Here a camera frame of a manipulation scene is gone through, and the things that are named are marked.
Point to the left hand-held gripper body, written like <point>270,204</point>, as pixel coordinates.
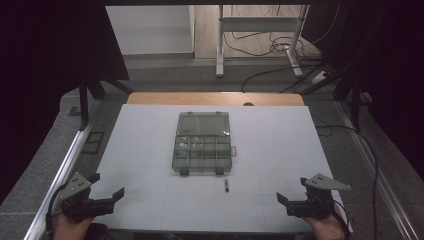
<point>75,190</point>

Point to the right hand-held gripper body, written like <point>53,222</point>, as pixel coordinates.
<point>316,200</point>

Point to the person's right hand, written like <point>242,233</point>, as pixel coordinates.
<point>328,228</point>

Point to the person's left hand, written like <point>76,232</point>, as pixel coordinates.
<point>70,230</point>

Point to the dark floor socket plate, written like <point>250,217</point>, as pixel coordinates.
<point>93,142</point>

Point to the white foam board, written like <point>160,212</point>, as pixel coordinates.
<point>266,160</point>

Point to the black metal stand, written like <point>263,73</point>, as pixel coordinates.
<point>84,100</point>
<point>356,100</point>

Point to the small silver screws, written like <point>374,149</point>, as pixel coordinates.
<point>182,145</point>

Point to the clear grey compartment box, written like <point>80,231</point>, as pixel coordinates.
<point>203,146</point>

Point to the black curtain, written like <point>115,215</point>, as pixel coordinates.
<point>393,73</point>
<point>40,66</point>

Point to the wooden table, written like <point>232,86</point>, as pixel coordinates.
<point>200,99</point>

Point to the white partition panel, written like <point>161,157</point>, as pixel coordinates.
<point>150,30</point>

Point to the aluminium rail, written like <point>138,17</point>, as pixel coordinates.
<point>60,176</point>
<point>376,176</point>

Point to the white metal desk frame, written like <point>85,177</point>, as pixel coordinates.
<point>260,24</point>

